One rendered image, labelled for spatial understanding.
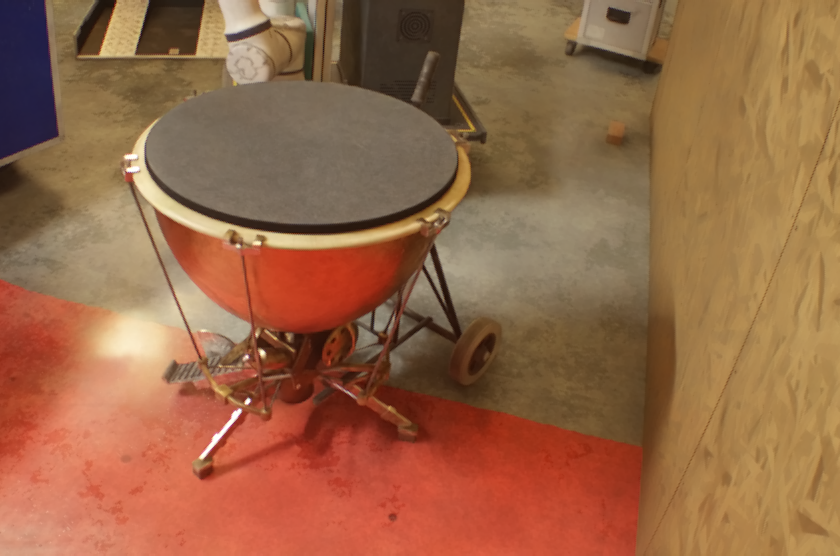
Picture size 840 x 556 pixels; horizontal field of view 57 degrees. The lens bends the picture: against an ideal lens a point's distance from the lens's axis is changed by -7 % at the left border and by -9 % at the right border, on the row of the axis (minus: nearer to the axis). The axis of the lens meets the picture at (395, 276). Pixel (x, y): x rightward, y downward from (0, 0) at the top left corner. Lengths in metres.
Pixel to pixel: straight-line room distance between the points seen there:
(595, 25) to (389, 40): 2.15
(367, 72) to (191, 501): 1.57
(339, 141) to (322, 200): 0.25
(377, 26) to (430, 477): 1.50
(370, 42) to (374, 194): 1.33
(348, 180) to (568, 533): 1.02
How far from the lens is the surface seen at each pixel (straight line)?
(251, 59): 2.61
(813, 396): 1.16
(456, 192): 1.67
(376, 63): 2.88
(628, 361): 2.61
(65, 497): 2.10
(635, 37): 4.78
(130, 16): 4.80
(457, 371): 2.27
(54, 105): 3.19
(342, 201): 1.55
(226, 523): 2.00
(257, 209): 1.52
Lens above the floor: 1.59
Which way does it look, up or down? 36 degrees down
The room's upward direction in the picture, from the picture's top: 7 degrees clockwise
